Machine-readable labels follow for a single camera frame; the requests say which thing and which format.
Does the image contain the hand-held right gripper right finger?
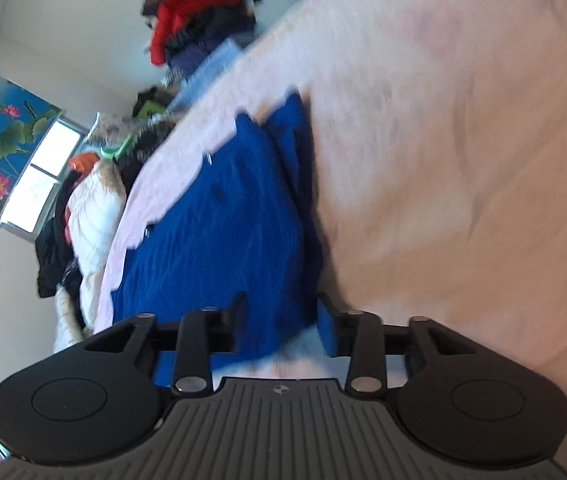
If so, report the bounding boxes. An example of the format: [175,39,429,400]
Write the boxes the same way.
[315,292,481,397]

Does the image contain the pink blanket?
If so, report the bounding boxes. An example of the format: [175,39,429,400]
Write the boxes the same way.
[81,0,567,382]

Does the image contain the light green plastic item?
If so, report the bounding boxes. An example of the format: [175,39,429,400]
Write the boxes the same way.
[98,137,133,160]

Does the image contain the black jacket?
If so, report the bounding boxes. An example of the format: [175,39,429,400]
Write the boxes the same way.
[35,175,85,299]

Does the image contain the navy dark clothes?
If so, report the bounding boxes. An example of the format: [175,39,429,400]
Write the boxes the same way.
[165,10,260,74]

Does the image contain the white puffer jacket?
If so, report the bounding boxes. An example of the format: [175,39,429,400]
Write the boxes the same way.
[54,157,128,356]

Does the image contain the dark patterned garment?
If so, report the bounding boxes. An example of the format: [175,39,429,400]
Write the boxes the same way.
[114,112,189,182]

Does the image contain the red garment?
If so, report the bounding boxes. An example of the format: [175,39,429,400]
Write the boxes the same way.
[148,0,247,67]

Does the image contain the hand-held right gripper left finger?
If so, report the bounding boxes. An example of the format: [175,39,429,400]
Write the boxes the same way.
[84,292,249,398]

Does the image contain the window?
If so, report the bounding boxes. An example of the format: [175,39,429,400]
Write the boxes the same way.
[0,115,87,234]

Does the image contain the light blue cloth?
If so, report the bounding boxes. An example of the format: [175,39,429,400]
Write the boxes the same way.
[165,40,242,112]

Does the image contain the blue knit sweater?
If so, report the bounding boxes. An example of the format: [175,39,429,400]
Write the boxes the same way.
[111,91,325,391]

